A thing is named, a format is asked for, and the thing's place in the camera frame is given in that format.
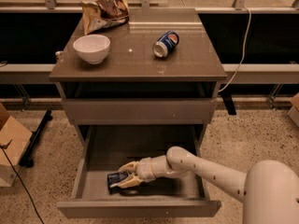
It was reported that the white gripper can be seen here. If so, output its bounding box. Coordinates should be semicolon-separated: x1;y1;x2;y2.
116;155;175;189

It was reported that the blue rxbar blueberry wrapper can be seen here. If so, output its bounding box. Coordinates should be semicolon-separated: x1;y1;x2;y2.
107;172;129;190

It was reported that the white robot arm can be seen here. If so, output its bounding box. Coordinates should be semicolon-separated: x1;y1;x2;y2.
107;147;299;224

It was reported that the open grey middle drawer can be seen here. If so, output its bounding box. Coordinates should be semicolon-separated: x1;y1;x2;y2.
58;125;221;218

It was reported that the closed grey top drawer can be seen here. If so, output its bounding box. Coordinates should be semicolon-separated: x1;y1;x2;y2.
62;99;216;125

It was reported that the grey drawer cabinet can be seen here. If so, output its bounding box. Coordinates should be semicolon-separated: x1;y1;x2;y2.
49;7;228;219

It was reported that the black stand leg left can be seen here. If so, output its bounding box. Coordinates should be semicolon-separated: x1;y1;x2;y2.
19;110;52;168

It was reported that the black stand leg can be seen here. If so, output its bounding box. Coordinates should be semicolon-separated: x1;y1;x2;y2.
19;110;52;168
221;93;236;115

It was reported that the cardboard box on left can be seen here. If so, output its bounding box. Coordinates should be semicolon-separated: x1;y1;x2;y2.
0;104;32;187

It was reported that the cardboard box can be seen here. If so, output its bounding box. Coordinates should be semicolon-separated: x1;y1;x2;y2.
0;104;32;187
288;92;299;127

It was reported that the black stand leg right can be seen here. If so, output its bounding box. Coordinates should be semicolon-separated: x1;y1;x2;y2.
221;93;236;115

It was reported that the white ceramic bowl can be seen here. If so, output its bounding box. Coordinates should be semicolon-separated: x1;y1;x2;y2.
73;35;110;64

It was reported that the blue pepsi can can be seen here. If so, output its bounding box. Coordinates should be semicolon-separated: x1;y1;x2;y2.
152;31;179;58

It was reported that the small can behind cabinet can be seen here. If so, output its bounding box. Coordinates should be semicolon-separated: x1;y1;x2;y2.
55;50;63;61

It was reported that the crumpled brown chip bag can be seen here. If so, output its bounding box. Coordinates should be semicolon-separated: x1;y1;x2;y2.
80;0;129;35

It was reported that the cardboard box on right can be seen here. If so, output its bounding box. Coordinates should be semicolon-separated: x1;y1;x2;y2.
288;92;299;127

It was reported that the black floor cable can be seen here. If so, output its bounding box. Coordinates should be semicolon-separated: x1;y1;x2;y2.
0;145;46;224

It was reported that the white hanging cable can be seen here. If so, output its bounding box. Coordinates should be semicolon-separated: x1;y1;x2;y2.
217;7;252;94

